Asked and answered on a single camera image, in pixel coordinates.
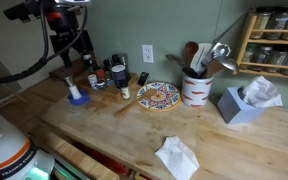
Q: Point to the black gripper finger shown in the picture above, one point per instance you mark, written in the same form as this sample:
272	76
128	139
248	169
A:
84	45
61	50

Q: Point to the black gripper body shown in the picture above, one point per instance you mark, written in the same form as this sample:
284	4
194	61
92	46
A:
65	26

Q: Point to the grey-blue tissue box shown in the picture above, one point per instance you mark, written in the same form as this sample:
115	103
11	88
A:
237	106

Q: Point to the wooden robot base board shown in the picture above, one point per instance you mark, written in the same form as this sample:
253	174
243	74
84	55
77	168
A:
70	153

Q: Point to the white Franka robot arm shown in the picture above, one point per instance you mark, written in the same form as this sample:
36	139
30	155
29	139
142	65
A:
4	146

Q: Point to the crumpled white tissue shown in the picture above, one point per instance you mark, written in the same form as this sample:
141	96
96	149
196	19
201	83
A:
177	158

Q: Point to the hot sauce bottle white cap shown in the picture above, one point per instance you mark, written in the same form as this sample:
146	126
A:
91	64

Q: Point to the wooden condiment tray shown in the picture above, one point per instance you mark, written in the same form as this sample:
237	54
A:
67	71

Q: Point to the red-capped spice jar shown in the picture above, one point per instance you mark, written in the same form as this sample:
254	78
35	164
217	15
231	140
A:
100	74

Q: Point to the dark glass bottle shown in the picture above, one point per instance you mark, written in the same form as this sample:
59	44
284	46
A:
107	68

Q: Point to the black pepper mill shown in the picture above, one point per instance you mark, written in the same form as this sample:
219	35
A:
116	59

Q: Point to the white spice shaker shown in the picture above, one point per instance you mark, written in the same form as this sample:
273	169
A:
92	81

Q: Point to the white grinder steel cap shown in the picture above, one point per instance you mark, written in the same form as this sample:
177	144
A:
73	88

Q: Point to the steel canister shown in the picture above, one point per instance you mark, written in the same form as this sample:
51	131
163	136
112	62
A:
124	58

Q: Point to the small jar dark lid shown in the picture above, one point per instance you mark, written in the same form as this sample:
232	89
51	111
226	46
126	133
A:
101	85

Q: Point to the black jar white label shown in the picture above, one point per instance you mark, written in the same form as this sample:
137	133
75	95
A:
119	77

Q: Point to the small blue bowl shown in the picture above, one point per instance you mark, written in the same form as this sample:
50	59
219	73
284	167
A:
79	100

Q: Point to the small bottle cream label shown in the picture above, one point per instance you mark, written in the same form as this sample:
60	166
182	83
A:
125	93

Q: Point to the small black device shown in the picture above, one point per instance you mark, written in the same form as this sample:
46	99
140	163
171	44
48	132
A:
143	78

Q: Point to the long wooden spatula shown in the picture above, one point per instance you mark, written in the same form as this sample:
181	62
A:
132	105

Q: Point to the colourful painted ceramic trivet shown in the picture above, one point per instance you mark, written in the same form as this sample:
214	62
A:
160	96

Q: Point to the wooden spoon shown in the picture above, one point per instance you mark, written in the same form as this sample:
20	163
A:
190	50

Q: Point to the white plastic spatula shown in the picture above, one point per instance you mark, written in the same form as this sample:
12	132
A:
200	55

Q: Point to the white crock red peppers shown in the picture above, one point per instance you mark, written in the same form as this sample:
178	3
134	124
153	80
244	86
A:
195	91

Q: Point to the wooden turner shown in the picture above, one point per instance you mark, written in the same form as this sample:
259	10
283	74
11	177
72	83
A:
214	68

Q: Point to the wooden butcher block table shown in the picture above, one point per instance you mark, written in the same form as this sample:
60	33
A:
184	133

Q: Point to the metal ladle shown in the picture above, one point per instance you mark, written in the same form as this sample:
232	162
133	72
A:
229	63

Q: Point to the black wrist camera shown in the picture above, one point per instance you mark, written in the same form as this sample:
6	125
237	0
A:
19	11

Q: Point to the white wall outlet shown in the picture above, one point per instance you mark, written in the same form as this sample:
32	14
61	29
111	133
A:
147	53

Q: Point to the aluminium rail frame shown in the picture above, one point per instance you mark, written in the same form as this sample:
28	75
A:
70	170

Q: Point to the wooden wall spice rack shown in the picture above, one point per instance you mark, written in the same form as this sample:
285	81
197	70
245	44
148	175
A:
247	41

